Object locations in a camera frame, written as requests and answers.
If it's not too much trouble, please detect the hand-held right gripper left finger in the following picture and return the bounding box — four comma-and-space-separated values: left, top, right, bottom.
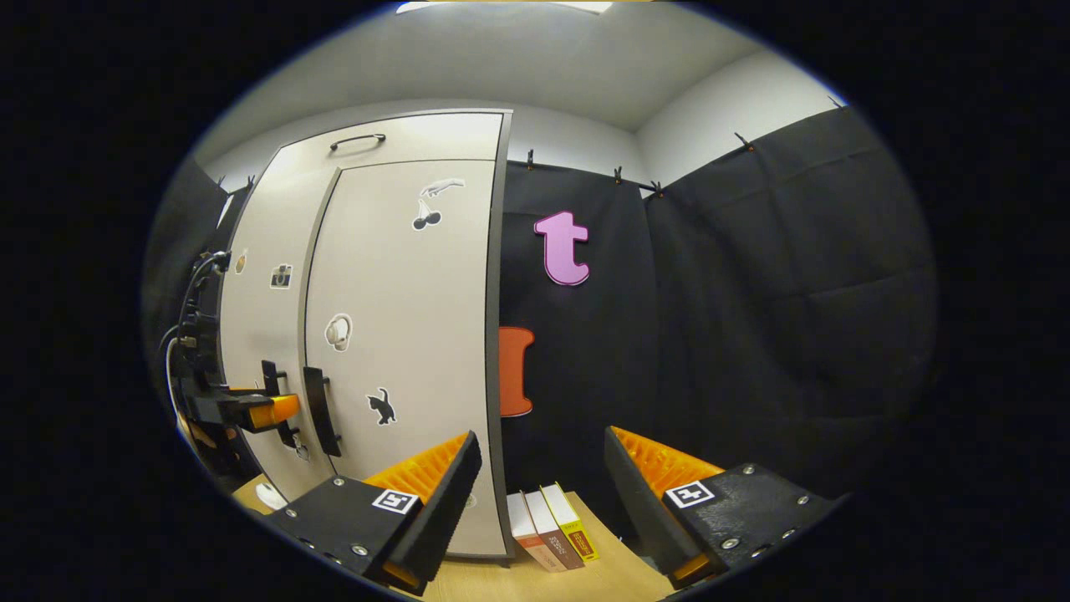
263, 431, 483, 596

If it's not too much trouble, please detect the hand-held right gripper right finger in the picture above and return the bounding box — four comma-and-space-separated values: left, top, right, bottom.
604, 425, 839, 590

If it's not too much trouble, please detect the white shoe cabinet door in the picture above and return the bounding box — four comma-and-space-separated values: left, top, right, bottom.
303, 159, 502, 559
217, 166, 342, 503

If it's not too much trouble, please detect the white shoe cabinet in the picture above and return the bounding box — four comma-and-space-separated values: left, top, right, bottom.
216, 109, 515, 561

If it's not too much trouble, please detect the cream cabinet drawer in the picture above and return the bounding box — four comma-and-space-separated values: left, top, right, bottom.
266, 111, 507, 175

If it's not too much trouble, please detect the yellow book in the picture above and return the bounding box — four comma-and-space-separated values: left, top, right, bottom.
539, 482, 600, 563

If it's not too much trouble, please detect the brown book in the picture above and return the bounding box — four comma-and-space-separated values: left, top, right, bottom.
522, 487, 586, 571

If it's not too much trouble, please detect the orange book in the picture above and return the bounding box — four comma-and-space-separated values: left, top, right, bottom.
506, 492, 569, 574

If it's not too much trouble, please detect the black backdrop cloth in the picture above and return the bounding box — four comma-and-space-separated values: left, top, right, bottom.
642, 105, 939, 503
500, 159, 661, 536

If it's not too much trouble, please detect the rectangular ceiling light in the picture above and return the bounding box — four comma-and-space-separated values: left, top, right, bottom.
397, 0, 615, 16

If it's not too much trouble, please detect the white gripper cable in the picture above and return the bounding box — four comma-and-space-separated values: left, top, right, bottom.
164, 326, 197, 448

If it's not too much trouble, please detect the black door handle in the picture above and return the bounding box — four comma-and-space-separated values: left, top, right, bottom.
303, 366, 343, 458
262, 360, 300, 450

